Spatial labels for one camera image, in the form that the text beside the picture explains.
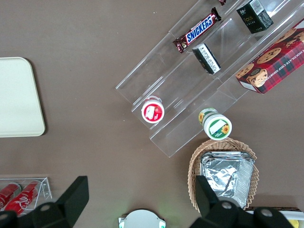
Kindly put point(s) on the cream rectangular tray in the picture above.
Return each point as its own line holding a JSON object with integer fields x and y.
{"x": 16, "y": 99}

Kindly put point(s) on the small black carton box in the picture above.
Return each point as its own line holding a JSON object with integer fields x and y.
{"x": 207, "y": 59}
{"x": 255, "y": 16}

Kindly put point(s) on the red lid yogurt cup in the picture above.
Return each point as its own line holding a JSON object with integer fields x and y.
{"x": 153, "y": 111}

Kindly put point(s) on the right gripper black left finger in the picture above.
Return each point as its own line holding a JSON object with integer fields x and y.
{"x": 71, "y": 202}

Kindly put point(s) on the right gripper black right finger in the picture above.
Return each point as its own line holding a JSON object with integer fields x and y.
{"x": 209, "y": 209}

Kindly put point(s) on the yellow snack packet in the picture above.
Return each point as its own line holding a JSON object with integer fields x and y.
{"x": 295, "y": 224}

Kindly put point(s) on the light wicker basket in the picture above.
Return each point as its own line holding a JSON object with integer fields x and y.
{"x": 196, "y": 164}

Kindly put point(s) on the red tartan cookie box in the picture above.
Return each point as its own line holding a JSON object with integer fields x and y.
{"x": 275, "y": 64}

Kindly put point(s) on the clear acrylic bottle rack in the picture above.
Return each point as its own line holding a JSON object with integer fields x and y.
{"x": 45, "y": 190}

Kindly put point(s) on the silver foil packets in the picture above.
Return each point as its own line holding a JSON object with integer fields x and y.
{"x": 225, "y": 175}

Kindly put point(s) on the white snack bin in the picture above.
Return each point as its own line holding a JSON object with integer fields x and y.
{"x": 295, "y": 215}

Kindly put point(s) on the green sunflower yogurt cup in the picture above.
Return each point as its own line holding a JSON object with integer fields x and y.
{"x": 217, "y": 127}

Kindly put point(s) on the clear acrylic stepped shelf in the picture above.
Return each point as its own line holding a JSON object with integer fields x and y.
{"x": 171, "y": 90}

